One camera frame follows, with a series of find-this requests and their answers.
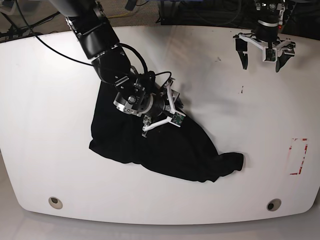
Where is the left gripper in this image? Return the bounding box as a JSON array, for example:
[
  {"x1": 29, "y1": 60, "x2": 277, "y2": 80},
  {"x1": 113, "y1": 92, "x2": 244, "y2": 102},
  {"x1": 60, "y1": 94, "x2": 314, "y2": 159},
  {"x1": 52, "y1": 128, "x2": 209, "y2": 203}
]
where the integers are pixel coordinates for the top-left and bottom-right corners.
[{"x1": 233, "y1": 23, "x2": 296, "y2": 73}]

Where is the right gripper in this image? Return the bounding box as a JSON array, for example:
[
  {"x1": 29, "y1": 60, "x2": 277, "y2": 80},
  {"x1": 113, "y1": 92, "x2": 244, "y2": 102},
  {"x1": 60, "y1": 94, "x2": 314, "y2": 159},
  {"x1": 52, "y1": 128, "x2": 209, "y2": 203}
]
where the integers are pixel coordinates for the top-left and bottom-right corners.
[{"x1": 142, "y1": 77, "x2": 186, "y2": 138}]

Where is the black graphic T-shirt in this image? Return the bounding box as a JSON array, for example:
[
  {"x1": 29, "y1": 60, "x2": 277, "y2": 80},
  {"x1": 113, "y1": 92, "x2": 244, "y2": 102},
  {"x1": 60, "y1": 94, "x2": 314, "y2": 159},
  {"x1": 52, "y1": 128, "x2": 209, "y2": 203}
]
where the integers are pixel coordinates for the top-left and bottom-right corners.
[{"x1": 89, "y1": 82, "x2": 244, "y2": 183}]

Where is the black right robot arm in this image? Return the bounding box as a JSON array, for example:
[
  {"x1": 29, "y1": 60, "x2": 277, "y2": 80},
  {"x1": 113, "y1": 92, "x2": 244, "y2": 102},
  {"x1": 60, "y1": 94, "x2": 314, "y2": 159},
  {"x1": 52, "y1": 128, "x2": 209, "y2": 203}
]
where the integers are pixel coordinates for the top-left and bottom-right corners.
[{"x1": 51, "y1": 0, "x2": 186, "y2": 136}]

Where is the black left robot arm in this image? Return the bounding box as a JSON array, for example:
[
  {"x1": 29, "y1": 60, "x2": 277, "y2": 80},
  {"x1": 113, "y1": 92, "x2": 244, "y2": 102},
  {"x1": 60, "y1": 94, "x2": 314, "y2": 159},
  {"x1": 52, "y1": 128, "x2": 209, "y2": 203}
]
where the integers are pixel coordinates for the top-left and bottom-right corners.
[{"x1": 233, "y1": 0, "x2": 296, "y2": 72}]

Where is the red tape rectangle marking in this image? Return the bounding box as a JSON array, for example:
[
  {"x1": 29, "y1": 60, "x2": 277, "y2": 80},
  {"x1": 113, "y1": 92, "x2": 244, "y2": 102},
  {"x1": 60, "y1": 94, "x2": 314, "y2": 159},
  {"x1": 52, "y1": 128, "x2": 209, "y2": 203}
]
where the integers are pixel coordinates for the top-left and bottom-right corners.
[{"x1": 286, "y1": 138, "x2": 308, "y2": 176}]

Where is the black tripod stand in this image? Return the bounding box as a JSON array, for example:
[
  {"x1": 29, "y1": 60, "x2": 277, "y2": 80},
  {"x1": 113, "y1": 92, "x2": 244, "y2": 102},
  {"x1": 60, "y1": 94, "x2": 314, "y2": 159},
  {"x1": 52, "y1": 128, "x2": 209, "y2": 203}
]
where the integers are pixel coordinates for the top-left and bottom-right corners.
[{"x1": 0, "y1": 9, "x2": 61, "y2": 41}]

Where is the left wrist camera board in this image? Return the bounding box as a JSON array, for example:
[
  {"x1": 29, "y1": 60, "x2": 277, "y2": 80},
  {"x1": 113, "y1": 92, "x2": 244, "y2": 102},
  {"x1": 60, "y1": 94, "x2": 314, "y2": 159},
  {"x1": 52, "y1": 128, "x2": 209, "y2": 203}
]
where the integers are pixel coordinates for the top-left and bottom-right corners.
[{"x1": 264, "y1": 48, "x2": 277, "y2": 62}]

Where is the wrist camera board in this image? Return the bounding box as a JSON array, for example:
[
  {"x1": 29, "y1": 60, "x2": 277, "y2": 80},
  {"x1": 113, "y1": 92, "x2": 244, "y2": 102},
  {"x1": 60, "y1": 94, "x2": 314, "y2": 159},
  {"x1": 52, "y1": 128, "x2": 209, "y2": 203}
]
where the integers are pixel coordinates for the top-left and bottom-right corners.
[
  {"x1": 170, "y1": 112, "x2": 185, "y2": 127},
  {"x1": 264, "y1": 48, "x2": 277, "y2": 62}
]

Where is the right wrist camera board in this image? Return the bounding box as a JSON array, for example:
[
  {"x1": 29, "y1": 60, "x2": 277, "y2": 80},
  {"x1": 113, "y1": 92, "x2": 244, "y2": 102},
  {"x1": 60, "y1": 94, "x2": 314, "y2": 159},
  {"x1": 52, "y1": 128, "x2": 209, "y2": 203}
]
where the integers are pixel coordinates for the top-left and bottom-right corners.
[{"x1": 170, "y1": 112, "x2": 185, "y2": 127}]

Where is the yellow cable on floor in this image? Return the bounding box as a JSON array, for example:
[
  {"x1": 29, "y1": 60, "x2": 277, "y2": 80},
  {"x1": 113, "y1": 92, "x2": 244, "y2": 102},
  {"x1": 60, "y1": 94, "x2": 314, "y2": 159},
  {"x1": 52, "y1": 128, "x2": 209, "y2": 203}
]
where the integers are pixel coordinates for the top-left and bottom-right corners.
[{"x1": 109, "y1": 9, "x2": 132, "y2": 20}]

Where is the right table cable grommet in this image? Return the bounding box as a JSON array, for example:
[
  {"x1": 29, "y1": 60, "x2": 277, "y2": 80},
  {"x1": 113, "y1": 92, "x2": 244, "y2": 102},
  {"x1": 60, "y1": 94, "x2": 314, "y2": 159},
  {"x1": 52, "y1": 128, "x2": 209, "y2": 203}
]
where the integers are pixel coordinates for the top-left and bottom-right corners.
[{"x1": 266, "y1": 198, "x2": 282, "y2": 212}]

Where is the table cable grommet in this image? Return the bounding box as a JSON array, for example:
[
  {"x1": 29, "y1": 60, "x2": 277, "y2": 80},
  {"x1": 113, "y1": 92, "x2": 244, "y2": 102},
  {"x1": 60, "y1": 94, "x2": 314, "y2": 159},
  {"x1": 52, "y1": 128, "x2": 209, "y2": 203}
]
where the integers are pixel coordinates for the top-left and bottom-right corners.
[
  {"x1": 48, "y1": 197, "x2": 63, "y2": 210},
  {"x1": 266, "y1": 198, "x2": 282, "y2": 212}
]

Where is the left table cable grommet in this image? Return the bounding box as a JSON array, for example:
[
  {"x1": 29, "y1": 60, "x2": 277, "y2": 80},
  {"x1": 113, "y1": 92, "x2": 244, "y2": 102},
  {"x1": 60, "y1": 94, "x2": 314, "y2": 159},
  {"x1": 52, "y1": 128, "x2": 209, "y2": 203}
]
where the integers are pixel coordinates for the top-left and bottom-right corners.
[{"x1": 48, "y1": 197, "x2": 63, "y2": 210}]

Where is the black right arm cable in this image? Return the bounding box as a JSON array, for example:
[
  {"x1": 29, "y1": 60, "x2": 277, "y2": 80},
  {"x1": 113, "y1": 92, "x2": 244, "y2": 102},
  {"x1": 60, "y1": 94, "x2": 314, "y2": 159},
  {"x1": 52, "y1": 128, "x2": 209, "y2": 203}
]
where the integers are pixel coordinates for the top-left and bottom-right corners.
[{"x1": 13, "y1": 0, "x2": 173, "y2": 83}]

